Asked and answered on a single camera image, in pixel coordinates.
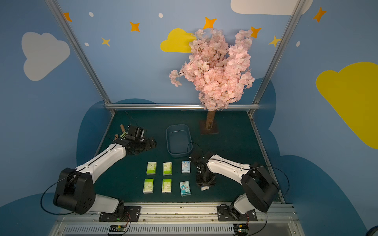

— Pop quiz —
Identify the teal tissue pack bottom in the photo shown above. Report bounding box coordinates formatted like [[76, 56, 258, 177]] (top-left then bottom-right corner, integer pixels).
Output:
[[179, 181, 191, 196]]

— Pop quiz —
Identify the white blue elephant tissue pack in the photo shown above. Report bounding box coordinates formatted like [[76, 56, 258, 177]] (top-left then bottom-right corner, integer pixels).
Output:
[[181, 161, 191, 174]]

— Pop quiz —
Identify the green tissue pack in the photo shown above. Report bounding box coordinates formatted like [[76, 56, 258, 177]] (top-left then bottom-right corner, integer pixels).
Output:
[[146, 162, 157, 175], [143, 179, 154, 194], [161, 179, 172, 194], [163, 162, 172, 176]]

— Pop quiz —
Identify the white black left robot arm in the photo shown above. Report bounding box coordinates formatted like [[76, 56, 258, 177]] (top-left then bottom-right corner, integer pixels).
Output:
[[53, 125, 157, 218]]

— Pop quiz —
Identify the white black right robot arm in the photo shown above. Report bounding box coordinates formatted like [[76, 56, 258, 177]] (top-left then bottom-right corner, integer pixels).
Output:
[[190, 153, 280, 221]]

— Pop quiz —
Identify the blue plastic storage box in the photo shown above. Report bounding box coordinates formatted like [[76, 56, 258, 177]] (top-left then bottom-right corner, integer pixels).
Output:
[[166, 124, 193, 158]]

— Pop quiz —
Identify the brown artificial tree trunk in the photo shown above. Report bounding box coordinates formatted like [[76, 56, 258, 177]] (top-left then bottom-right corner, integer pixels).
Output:
[[205, 111, 216, 130]]

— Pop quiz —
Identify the pink blossom tree crown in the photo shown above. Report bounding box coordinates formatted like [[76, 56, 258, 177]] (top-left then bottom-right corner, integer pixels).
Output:
[[169, 29, 255, 111]]

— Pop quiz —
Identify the dark metal tree base plate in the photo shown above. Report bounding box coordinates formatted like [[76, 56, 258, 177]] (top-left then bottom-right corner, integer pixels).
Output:
[[199, 120, 219, 135]]

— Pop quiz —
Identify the aluminium frame rail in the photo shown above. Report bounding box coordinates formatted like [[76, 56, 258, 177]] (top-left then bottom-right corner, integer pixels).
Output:
[[104, 103, 259, 110]]

